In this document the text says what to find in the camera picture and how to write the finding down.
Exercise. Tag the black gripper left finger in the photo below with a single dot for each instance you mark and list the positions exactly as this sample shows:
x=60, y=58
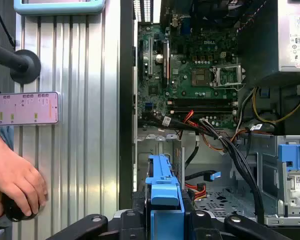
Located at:
x=95, y=222

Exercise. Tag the hard disk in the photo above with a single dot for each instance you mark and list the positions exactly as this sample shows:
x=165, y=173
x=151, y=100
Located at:
x=165, y=195

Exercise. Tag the grey power supply unit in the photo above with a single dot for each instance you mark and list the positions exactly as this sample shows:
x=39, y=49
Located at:
x=290, y=37

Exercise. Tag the metal socket cover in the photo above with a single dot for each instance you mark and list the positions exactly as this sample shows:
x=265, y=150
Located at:
x=227, y=76

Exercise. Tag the green Dell motherboard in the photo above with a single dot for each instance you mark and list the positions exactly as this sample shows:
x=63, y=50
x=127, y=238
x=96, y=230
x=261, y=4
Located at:
x=190, y=96

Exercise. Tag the pale blue teach pendant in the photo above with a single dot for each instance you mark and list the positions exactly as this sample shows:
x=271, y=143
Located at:
x=60, y=7

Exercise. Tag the person's bare hand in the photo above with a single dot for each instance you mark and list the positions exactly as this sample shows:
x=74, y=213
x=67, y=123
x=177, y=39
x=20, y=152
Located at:
x=15, y=175

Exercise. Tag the metal optical drive bay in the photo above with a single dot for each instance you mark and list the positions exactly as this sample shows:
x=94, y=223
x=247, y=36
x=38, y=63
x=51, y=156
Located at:
x=290, y=200

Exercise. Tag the blue empty drive carrier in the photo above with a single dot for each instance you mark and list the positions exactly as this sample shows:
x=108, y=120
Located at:
x=290, y=155

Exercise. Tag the metal disk bay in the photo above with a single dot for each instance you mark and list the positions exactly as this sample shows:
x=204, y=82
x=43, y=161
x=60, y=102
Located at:
x=152, y=145

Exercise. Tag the black open PC case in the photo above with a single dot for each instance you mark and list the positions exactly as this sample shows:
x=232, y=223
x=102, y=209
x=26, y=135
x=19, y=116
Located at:
x=126, y=100

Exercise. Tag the person's blue jeans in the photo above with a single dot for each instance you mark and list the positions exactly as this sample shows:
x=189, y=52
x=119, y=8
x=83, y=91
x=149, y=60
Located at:
x=6, y=136

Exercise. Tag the CPU socket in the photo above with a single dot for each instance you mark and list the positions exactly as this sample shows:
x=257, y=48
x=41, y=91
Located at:
x=201, y=77

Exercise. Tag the smartphone with lit screen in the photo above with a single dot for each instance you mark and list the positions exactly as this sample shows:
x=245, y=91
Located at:
x=25, y=110

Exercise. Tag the small round black tool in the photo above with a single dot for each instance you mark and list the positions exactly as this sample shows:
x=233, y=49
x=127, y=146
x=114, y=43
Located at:
x=15, y=215

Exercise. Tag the black RAM slot bank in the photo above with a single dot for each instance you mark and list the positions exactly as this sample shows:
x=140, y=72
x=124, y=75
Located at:
x=202, y=106

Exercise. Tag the black pole with round foot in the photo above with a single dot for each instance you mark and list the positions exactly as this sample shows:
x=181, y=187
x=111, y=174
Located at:
x=25, y=66

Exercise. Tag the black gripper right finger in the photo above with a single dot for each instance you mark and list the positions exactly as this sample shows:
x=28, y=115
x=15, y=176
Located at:
x=242, y=225

